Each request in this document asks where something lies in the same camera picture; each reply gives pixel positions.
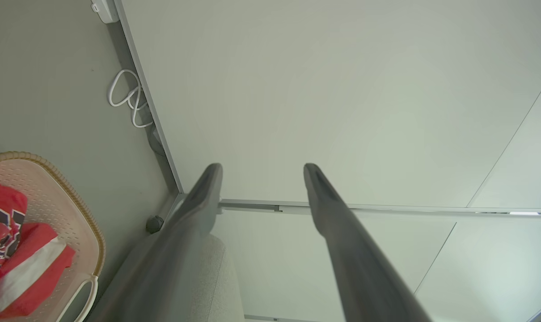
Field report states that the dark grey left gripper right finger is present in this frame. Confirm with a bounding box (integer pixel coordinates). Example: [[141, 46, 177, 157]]
[[303, 163, 433, 322]]

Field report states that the black round furniture foot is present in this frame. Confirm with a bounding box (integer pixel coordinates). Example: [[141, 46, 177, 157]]
[[146, 215, 165, 234]]

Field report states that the beige perforated plastic laundry basket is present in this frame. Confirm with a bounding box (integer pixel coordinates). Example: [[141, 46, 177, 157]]
[[0, 151, 106, 322]]

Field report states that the silver metal wall rail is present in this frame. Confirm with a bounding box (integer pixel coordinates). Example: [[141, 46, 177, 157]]
[[217, 199, 541, 223], [113, 0, 185, 195]]

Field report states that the white coiled power cable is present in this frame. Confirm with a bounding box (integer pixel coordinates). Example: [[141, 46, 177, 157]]
[[108, 69, 155, 129]]

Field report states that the red and white garment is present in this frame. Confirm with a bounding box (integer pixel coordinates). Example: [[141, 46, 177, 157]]
[[0, 174, 76, 320]]

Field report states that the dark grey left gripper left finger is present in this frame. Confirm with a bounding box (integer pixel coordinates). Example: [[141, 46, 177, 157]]
[[87, 163, 223, 322]]

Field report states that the white power adapter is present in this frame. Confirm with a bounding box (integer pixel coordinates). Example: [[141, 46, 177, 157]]
[[91, 0, 120, 24]]

